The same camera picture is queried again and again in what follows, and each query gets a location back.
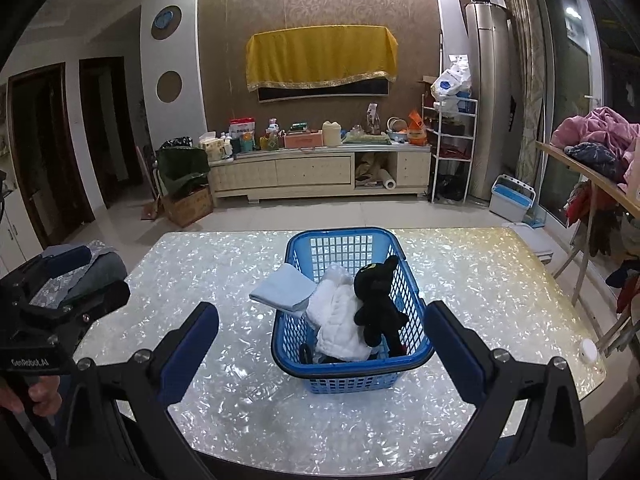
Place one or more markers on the blue wall plate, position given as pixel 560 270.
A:
pixel 166 21

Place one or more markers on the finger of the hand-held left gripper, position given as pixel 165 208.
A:
pixel 107 295
pixel 70 259

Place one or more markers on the orange bag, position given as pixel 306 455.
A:
pixel 416 127

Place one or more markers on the cardboard box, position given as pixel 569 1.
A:
pixel 190 207

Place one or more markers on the beige jar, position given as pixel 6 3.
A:
pixel 331 134

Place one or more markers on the white plastic bag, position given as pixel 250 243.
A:
pixel 452 82

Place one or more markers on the white metal rack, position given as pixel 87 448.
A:
pixel 452 136

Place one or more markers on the dark blue cloth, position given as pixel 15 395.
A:
pixel 592 157

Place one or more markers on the pink box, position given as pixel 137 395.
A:
pixel 302 141

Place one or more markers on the wall television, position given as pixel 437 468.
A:
pixel 325 92

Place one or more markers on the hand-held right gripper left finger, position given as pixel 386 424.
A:
pixel 192 350

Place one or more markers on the light blue cloth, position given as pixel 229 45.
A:
pixel 285 290

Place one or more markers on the white quilted garment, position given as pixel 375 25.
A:
pixel 340 330

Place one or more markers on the white paper roll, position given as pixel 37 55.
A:
pixel 389 180

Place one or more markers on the wooden side table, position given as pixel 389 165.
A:
pixel 580 170

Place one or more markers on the dark red hanging clothes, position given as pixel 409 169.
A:
pixel 595 215

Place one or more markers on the pink cloth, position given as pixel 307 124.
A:
pixel 600 127

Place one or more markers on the brown wooden chair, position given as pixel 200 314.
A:
pixel 150 185

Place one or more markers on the blue patterned cloth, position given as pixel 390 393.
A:
pixel 52 287

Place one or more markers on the dark green bag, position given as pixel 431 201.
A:
pixel 182 167

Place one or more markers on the small white round object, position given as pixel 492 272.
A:
pixel 589 350

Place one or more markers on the patterned curtain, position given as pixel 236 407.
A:
pixel 522 60

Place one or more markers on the yellow cloth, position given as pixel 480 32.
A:
pixel 320 55

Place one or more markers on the green tray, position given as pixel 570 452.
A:
pixel 365 137

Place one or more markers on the blue plastic basket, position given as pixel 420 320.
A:
pixel 350 366

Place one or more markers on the blue and white bucket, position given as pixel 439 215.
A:
pixel 510 200

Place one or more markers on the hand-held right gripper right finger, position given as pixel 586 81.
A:
pixel 457 355

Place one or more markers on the black plush toy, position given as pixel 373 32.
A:
pixel 375 305

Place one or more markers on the white cupboard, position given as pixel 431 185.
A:
pixel 20 240

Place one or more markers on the cream TV cabinet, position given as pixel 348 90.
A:
pixel 310 172

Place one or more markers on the person's left hand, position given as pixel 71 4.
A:
pixel 45 395

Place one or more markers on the dark wooden door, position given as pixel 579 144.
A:
pixel 107 130
pixel 45 160

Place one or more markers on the glass balcony door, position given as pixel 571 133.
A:
pixel 570 85

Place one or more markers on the standing air conditioner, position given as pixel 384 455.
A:
pixel 487 100

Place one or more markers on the grey cushioned chair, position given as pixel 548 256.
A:
pixel 107 270

